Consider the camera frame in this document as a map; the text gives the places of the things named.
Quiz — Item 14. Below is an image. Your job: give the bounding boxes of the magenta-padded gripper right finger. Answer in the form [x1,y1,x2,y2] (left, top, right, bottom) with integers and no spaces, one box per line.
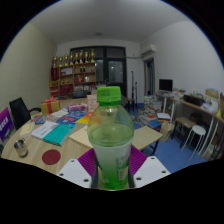
[128,145,172,189]

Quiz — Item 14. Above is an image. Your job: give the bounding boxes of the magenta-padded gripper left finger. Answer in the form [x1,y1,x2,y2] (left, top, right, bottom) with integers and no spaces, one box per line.
[56,148,99,189]

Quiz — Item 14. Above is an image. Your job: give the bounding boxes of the large beige book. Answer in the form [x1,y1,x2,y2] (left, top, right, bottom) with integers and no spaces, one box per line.
[68,124,94,149]

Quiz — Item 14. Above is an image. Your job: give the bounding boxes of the standing orange card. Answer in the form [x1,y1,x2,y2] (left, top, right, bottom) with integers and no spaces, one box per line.
[86,94,100,114]

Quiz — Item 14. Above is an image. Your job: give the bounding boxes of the white booklet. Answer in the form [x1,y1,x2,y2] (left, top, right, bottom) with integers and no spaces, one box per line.
[30,120,60,140]

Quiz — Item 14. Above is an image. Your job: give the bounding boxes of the flat round red coaster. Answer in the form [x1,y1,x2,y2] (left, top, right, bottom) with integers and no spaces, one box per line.
[41,148,62,166]

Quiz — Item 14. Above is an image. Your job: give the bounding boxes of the black office chair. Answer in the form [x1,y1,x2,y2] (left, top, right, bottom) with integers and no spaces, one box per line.
[72,89,88,99]
[8,97,43,131]

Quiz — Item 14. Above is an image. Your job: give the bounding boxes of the wooden shelf unit with trophies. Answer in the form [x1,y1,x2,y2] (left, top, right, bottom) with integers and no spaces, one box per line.
[49,49,98,98]

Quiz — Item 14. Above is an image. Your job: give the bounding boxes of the teal book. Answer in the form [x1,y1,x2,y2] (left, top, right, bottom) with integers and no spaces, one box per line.
[42,123,76,147]

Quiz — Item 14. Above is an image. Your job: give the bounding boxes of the black framed glass door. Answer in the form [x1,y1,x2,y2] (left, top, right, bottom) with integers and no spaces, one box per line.
[69,45,128,98]

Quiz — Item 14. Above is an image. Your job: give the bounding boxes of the black tripod stand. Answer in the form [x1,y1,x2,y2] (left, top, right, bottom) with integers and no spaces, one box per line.
[130,70,138,101]

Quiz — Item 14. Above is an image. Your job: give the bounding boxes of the stacks of books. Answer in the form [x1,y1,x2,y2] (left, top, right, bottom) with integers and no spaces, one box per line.
[143,95,164,116]

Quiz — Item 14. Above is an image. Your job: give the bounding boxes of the green drink bottle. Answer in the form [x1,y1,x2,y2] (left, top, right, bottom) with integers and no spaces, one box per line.
[86,85,135,191]

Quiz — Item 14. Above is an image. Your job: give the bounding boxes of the blue and red book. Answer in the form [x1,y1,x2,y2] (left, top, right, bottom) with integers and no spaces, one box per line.
[55,111,88,126]

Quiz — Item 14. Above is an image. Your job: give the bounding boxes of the small steel cup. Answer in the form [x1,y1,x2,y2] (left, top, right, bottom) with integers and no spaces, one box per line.
[13,138,29,158]

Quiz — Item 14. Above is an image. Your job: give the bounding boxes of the pink wrapped package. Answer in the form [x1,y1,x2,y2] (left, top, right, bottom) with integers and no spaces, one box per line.
[66,103,88,113]

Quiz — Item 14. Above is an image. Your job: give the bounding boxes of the long wooden wall desk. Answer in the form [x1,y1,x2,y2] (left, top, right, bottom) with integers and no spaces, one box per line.
[156,93,224,161]

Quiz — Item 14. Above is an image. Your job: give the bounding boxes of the small beige book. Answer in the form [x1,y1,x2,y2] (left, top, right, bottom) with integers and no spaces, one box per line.
[19,121,36,137]

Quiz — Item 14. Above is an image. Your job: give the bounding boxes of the brown armchair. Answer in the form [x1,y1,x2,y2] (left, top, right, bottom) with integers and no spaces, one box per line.
[119,94,129,108]

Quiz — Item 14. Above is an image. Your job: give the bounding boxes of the brown paper bag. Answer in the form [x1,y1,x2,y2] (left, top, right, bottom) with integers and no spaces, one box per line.
[159,121,175,143]

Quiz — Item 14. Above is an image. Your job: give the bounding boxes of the yellow gift box red ribbon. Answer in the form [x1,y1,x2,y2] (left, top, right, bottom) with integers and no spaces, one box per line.
[40,97,62,116]

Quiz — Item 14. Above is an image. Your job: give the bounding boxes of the white round stool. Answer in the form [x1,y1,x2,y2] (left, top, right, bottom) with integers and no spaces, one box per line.
[181,124,208,161]

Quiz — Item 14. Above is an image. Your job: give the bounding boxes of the black computer monitor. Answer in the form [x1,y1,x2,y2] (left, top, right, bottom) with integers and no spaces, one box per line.
[158,78,174,93]

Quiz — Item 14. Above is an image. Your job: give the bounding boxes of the purple sign board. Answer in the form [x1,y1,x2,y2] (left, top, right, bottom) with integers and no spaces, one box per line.
[0,106,14,143]

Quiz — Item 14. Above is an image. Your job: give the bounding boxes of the blue printed booklet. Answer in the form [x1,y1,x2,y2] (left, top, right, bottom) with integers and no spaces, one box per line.
[31,114,48,125]

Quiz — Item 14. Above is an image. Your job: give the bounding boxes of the orange yellow book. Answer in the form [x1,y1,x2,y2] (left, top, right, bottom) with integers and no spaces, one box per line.
[75,112,94,126]

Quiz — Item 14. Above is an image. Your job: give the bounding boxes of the white air conditioner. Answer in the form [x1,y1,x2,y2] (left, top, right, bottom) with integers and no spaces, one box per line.
[140,43,157,58]

